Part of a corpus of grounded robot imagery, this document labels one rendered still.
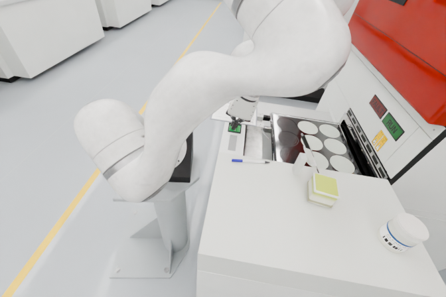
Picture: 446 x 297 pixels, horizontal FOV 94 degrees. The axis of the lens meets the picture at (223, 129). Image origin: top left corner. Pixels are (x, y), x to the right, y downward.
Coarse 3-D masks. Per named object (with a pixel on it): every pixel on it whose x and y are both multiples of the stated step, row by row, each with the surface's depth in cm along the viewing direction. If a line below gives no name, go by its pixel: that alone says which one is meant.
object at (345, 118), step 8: (344, 120) 109; (352, 128) 101; (344, 136) 107; (352, 136) 100; (360, 144) 93; (352, 152) 98; (360, 152) 92; (368, 160) 86; (360, 168) 91; (368, 168) 85; (376, 168) 82; (376, 176) 80
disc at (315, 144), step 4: (308, 136) 100; (312, 136) 100; (308, 140) 97; (312, 140) 98; (316, 140) 98; (312, 144) 96; (316, 144) 96; (320, 144) 96; (312, 148) 93; (316, 148) 94; (320, 148) 94
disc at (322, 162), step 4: (316, 152) 92; (316, 156) 90; (320, 156) 90; (324, 156) 90; (308, 160) 88; (316, 160) 88; (320, 160) 88; (324, 160) 89; (320, 164) 87; (324, 164) 87; (328, 164) 87; (324, 168) 85
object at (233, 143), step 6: (228, 132) 87; (222, 138) 84; (228, 138) 85; (234, 138) 86; (240, 138) 85; (222, 144) 82; (228, 144) 83; (234, 144) 83; (240, 144) 83; (222, 150) 79; (228, 150) 80; (234, 150) 80; (240, 150) 80
